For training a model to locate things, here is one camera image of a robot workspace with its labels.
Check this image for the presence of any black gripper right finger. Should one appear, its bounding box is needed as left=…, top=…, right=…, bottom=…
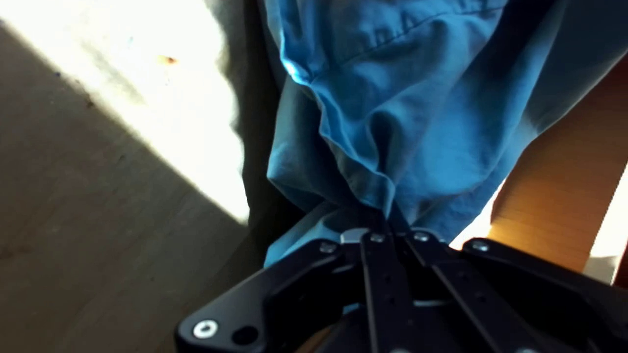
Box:
left=398, top=234, right=628, bottom=353

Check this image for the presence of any blue cloth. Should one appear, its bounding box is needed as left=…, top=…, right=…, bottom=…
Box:
left=265, top=0, right=628, bottom=262

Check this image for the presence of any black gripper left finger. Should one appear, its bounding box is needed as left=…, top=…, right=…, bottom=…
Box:
left=174, top=232, right=392, bottom=353

